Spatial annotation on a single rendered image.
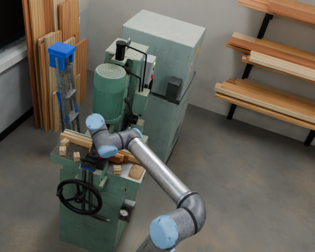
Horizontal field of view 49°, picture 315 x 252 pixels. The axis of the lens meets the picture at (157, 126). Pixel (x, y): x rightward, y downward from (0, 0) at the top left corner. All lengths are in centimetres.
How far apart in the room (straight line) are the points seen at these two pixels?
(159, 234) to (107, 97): 89
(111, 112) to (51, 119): 183
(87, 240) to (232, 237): 125
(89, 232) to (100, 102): 110
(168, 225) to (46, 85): 250
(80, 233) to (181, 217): 151
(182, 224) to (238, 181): 243
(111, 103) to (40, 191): 151
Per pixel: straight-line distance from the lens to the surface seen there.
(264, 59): 368
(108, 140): 169
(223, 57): 425
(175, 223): 133
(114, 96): 195
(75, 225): 271
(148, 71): 220
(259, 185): 380
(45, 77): 351
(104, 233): 265
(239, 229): 333
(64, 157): 226
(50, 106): 369
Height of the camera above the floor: 247
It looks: 37 degrees down
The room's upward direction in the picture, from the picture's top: 13 degrees clockwise
